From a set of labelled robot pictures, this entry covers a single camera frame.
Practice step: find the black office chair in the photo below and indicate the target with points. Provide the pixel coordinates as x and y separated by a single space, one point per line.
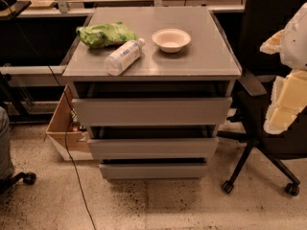
247 30

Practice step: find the grey bottom drawer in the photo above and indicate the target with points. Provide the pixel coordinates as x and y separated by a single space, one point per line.
159 169

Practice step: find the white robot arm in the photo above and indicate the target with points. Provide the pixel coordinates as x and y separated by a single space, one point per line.
289 94

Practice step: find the clear plastic water bottle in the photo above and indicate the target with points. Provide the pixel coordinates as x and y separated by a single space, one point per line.
123 57

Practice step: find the open cardboard box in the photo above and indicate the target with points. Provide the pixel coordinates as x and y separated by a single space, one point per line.
69 141

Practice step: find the grey drawer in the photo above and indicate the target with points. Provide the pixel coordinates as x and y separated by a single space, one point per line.
152 142
152 111
159 169

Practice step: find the green chip bag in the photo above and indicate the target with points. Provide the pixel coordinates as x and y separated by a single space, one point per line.
103 35

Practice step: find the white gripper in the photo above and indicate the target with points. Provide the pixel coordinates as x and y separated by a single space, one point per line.
296 43

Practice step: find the white paper bowl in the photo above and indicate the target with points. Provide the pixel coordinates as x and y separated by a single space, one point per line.
171 40

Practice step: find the black chair caster left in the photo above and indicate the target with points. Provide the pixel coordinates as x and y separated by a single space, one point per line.
28 178

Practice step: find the grey top drawer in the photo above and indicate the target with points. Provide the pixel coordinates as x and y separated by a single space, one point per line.
152 111

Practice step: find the grey fabric object left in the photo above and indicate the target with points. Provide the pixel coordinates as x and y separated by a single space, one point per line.
6 166

